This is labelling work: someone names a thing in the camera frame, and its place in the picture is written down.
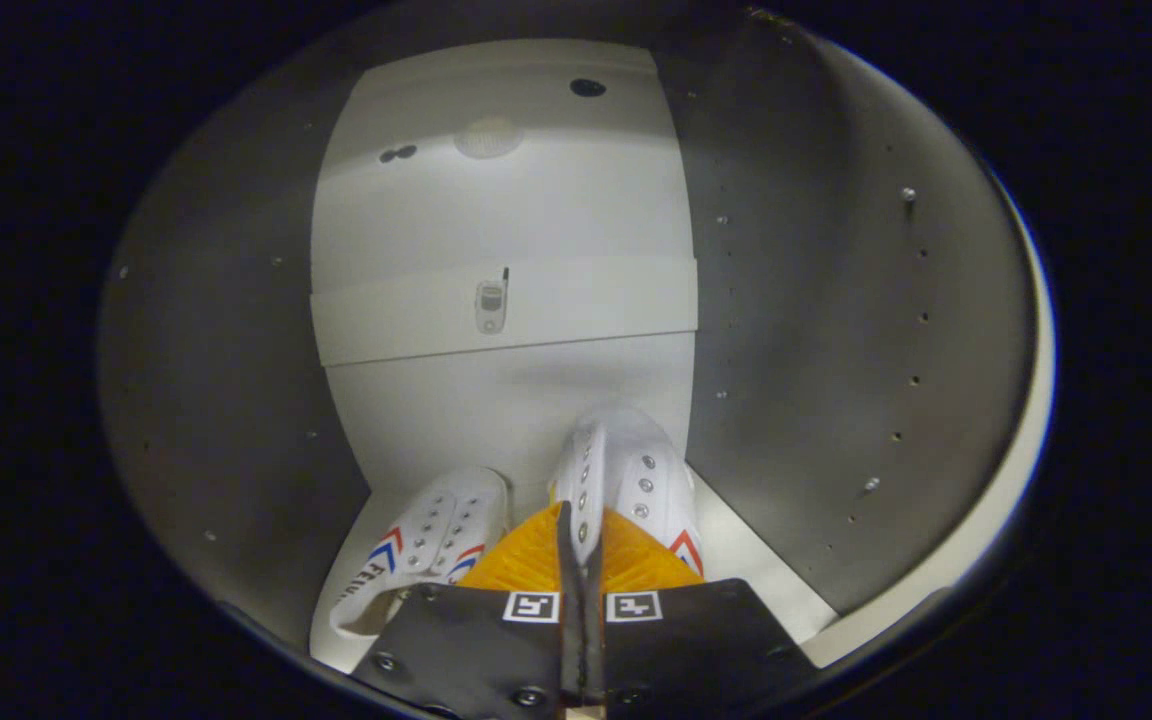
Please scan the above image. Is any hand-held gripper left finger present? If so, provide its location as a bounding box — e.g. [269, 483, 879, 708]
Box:
[351, 500, 583, 720]

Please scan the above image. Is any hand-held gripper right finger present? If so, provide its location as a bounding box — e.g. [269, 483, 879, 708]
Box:
[583, 508, 823, 720]

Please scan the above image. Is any white shoe with striped chevron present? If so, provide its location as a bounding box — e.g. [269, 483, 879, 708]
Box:
[548, 405, 707, 583]
[311, 465, 512, 643]

